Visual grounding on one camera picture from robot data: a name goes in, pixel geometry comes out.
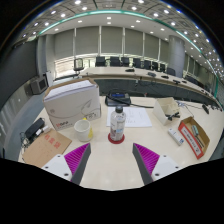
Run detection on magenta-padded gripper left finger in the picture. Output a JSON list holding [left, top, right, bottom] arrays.
[[41, 142, 92, 185]]

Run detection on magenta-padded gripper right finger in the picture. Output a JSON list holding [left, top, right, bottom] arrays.
[[132, 142, 183, 186]]

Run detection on clear black-capped water bottle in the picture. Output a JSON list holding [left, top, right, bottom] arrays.
[[109, 105, 127, 143]]

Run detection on white cup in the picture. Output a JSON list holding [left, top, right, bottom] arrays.
[[73, 119, 94, 143]]

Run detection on brown kraft envelope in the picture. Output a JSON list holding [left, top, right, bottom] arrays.
[[21, 129, 73, 169]]

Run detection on small white rectangular box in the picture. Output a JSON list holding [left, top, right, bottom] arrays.
[[167, 127, 185, 147]]

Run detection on flat round red coaster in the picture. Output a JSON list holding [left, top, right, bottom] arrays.
[[107, 132, 126, 145]]

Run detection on white printed paper sheet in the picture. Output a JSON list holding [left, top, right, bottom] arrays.
[[105, 106, 153, 129]]

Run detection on red-sided open cardboard box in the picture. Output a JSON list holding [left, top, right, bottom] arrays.
[[177, 115, 211, 160]]

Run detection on small white open box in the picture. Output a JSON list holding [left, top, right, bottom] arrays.
[[152, 96, 181, 127]]

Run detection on white paper ream box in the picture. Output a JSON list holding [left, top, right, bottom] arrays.
[[42, 77, 102, 132]]

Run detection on black power adapter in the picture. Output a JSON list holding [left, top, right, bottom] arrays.
[[23, 117, 46, 141]]

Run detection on grey whiteboard eraser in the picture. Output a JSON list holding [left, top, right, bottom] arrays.
[[191, 124, 200, 137]]

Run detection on grey box monitor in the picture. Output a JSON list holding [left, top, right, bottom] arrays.
[[29, 76, 49, 96]]

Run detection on black desk microphone units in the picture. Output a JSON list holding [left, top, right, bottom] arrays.
[[124, 68, 211, 114]]

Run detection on long curved conference desk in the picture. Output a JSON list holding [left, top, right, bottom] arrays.
[[78, 66, 223, 109]]

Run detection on mesh-back office chair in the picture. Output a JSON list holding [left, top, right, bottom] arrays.
[[72, 57, 85, 72]]

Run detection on row of black office chairs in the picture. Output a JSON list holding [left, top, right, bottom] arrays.
[[94, 55, 201, 86]]

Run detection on round ceiling lights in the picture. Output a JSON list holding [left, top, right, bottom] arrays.
[[19, 0, 224, 78]]

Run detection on black cable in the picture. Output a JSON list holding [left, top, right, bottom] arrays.
[[129, 101, 155, 110]]

